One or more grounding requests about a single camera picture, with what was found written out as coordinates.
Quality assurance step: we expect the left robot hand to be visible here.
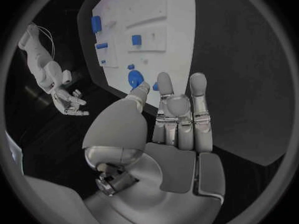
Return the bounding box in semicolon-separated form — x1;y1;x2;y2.
81;72;226;224

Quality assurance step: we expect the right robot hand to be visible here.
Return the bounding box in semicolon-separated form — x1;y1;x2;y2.
52;89;90;116

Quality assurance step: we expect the white task board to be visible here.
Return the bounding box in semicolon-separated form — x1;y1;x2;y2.
91;0;196;106

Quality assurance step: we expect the blue gear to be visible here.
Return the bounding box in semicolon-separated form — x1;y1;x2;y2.
127;69;146;91

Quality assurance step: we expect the large blue block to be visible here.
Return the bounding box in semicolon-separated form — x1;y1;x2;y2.
90;15;102;34

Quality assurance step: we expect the white cable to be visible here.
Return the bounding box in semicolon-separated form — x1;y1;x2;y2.
34;25;56;60

